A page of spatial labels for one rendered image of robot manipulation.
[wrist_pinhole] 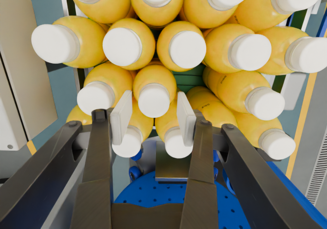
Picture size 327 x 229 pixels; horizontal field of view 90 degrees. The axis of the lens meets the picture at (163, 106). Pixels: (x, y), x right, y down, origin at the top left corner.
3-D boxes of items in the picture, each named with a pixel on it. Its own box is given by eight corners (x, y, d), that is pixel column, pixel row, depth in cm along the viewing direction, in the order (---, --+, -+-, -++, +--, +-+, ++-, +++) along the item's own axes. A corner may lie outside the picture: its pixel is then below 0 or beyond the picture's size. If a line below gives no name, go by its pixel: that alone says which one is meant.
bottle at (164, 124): (150, 96, 41) (144, 137, 24) (172, 78, 39) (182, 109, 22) (168, 115, 43) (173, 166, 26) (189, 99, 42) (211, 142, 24)
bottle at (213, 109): (216, 103, 42) (256, 148, 25) (191, 115, 43) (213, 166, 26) (205, 80, 40) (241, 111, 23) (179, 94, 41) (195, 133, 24)
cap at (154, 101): (154, 78, 21) (153, 81, 19) (174, 98, 22) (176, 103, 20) (133, 98, 22) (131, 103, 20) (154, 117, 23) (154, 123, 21)
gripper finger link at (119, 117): (120, 146, 14) (112, 146, 14) (132, 112, 21) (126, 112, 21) (118, 114, 13) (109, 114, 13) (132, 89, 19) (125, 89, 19)
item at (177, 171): (155, 148, 44) (154, 186, 32) (155, 140, 43) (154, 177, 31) (192, 148, 44) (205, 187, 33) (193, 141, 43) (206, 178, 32)
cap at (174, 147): (159, 138, 24) (159, 145, 22) (180, 122, 23) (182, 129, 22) (175, 154, 25) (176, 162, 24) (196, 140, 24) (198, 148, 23)
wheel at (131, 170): (136, 188, 41) (142, 184, 42) (136, 175, 40) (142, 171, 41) (127, 178, 44) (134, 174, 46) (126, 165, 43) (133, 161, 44)
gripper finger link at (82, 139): (105, 151, 12) (64, 150, 12) (120, 120, 17) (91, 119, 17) (103, 134, 12) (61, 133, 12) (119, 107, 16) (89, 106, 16)
